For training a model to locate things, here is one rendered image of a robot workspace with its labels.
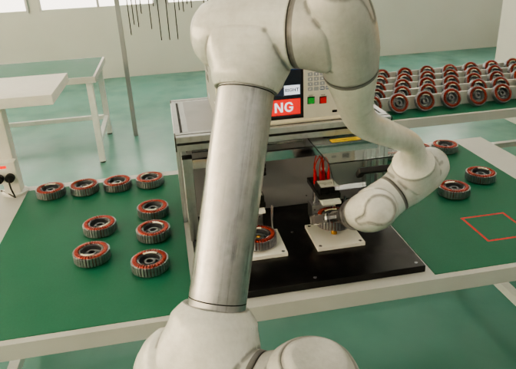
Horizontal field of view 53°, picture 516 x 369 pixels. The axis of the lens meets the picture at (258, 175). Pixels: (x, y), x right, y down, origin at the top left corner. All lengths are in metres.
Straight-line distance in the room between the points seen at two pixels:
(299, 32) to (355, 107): 0.20
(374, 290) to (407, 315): 1.15
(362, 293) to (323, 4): 0.88
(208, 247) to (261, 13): 0.39
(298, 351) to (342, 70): 0.45
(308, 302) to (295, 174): 0.54
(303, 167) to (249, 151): 0.96
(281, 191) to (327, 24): 1.07
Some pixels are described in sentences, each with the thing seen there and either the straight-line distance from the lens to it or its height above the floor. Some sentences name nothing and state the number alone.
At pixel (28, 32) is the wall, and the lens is 8.01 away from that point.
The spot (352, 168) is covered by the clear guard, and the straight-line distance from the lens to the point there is 1.44.
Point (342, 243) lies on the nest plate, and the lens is 1.60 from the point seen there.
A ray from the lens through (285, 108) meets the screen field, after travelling 1.59.
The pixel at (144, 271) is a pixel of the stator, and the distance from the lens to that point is 1.55.
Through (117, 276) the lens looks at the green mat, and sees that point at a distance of 1.60.
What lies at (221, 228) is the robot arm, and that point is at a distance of 0.85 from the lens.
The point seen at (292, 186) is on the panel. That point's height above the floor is 0.84.
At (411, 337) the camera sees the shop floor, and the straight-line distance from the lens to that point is 2.51.
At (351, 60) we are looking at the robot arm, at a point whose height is 1.44.
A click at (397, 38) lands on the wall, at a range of 8.67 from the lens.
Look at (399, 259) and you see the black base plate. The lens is 1.57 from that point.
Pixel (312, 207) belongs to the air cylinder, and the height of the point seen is 0.82.
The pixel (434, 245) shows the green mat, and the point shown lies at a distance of 1.70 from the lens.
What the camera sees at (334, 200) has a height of 0.88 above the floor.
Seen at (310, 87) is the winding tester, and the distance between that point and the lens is 1.60.
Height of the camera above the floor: 1.61
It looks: 24 degrees down
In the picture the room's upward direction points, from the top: 3 degrees counter-clockwise
